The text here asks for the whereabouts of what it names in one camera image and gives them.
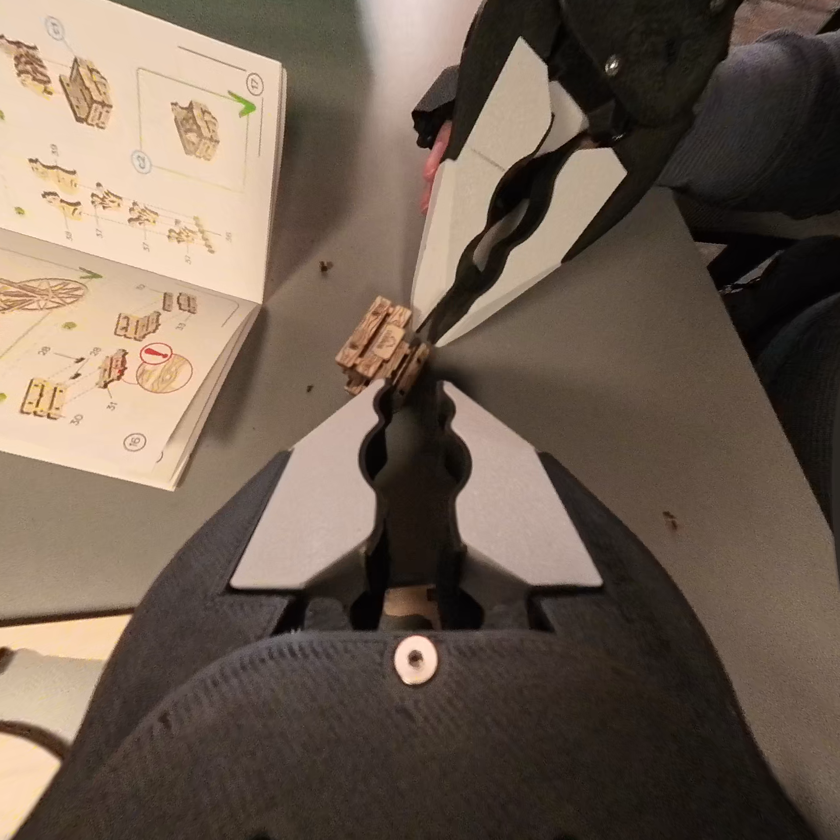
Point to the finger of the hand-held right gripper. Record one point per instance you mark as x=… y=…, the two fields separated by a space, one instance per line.
x=564 y=210
x=472 y=177

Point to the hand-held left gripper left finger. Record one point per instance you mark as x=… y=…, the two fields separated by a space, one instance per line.
x=305 y=518

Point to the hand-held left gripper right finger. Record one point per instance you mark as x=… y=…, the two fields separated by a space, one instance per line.
x=525 y=518

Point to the wooden model block assembly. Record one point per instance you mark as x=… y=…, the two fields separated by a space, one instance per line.
x=371 y=344

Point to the small wooden model part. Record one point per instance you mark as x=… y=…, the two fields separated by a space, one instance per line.
x=413 y=364

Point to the person's right sleeved forearm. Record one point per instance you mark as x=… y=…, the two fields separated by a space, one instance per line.
x=754 y=124

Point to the person's right hand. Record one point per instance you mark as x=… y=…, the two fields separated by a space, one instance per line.
x=433 y=169

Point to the laser-cut wooden part sheet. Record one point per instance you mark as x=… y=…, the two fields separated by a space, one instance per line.
x=59 y=633

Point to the open instruction booklet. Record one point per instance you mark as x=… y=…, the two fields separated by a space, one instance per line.
x=131 y=229

